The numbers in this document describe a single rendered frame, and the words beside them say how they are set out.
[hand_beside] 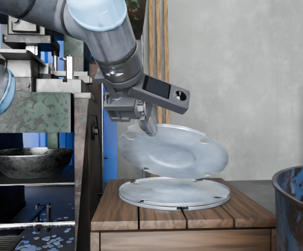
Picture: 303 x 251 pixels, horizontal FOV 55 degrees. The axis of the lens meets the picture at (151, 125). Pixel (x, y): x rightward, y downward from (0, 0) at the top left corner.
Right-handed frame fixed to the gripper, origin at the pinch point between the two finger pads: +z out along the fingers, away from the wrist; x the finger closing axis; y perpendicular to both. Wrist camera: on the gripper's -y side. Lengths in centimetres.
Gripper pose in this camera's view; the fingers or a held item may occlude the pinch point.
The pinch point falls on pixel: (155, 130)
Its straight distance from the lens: 66.7
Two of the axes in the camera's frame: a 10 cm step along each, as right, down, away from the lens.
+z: 2.0, 5.6, 8.0
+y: -9.7, -0.1, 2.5
